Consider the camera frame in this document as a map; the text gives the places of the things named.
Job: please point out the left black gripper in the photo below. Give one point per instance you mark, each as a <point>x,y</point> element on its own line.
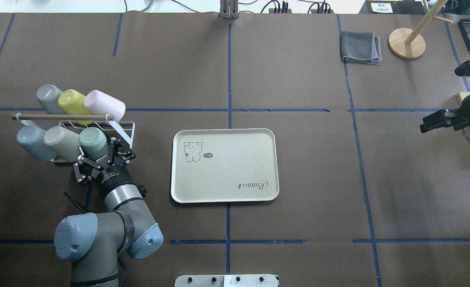
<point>109,177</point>

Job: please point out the green cup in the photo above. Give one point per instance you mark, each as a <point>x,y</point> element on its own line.
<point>94,143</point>

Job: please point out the beige rabbit tray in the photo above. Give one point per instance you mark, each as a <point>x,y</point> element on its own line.
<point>224,165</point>

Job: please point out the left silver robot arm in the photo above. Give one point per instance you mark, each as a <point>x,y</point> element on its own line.
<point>92,242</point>

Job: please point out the beige cup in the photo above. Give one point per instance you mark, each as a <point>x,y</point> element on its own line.
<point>63,142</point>

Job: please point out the pink cup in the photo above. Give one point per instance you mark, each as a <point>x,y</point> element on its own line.
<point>100,103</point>

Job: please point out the yellow cup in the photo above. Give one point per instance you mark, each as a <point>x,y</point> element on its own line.
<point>72,102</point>

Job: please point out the blue cup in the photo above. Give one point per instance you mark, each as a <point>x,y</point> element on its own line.
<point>31,138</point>

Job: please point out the grey cup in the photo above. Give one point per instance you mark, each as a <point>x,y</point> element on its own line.
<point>48,96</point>

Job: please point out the wooden mug tree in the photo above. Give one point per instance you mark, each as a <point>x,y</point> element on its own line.
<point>408,43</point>

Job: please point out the folded grey cloth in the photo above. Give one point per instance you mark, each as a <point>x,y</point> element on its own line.
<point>360,47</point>

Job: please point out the black box with label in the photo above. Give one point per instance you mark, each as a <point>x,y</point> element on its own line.
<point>393,7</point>

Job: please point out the white wire cup rack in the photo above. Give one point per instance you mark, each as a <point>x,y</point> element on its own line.
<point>123,129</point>

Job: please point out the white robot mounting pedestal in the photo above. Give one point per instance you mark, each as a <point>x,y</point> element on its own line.
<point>227,280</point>

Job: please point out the aluminium frame post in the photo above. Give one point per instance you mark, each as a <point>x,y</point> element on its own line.
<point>229,9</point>

